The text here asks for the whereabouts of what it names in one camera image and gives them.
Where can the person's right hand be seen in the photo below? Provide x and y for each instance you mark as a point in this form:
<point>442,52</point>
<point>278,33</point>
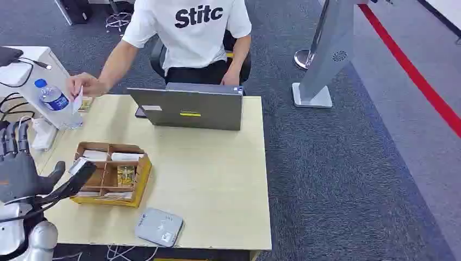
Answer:
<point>86,85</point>

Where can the person's left hand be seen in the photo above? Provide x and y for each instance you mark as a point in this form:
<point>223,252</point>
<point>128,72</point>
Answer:
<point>230,78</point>

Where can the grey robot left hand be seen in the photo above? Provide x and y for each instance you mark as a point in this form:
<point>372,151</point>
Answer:
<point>18,176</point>

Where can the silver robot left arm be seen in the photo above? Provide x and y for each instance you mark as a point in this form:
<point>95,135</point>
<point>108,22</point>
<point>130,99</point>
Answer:
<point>39,237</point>

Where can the clear water bottle blue label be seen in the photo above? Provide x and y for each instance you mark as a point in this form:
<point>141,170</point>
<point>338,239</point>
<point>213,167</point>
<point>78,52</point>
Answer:
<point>54,101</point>

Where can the grey laptop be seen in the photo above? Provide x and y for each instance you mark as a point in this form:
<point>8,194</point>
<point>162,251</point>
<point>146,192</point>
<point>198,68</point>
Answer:
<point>194,110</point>

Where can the white power strip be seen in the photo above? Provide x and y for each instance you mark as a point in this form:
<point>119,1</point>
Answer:
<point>44,135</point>

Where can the person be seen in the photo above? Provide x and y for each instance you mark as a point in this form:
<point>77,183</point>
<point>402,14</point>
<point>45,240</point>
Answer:
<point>191,43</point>

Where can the white side cabinet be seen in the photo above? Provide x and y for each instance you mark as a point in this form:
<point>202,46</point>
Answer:
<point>32,77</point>

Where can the dark smartphone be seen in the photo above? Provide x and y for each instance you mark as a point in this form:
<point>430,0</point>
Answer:
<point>139,114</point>

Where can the white card stack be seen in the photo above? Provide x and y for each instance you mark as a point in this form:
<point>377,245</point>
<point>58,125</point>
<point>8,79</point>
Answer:
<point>95,155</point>
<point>126,157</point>

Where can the chrome chair base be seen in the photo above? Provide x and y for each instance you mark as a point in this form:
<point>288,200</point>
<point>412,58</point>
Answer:
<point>119,18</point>

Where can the chrome stanchion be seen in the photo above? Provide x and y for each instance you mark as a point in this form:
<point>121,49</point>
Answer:
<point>303,58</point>

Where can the black office chair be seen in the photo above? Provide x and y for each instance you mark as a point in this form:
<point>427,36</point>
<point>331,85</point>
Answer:
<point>156,57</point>

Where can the black cabinet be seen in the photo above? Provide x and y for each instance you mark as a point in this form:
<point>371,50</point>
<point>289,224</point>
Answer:
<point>75,10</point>

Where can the black device on cabinet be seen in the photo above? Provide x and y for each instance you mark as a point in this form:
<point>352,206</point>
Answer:
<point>8,54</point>

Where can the yellow printed card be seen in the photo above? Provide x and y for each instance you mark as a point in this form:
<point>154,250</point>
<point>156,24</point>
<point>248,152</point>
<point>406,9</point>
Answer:
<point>126,175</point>

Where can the white flat cards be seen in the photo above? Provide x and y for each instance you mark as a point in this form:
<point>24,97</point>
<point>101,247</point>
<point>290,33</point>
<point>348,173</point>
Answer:
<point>117,195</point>

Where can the grey kiosk stand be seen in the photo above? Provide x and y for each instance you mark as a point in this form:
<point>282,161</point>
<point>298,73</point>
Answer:
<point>333,54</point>

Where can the wooden divided card box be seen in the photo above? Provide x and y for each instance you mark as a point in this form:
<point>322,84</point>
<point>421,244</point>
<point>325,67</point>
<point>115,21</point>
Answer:
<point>140,183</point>

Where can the grey card reader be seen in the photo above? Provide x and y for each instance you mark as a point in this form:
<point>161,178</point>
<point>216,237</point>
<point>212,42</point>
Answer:
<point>159,227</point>

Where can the wrist camera with black bracket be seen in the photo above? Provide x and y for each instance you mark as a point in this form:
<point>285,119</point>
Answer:
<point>77,176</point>

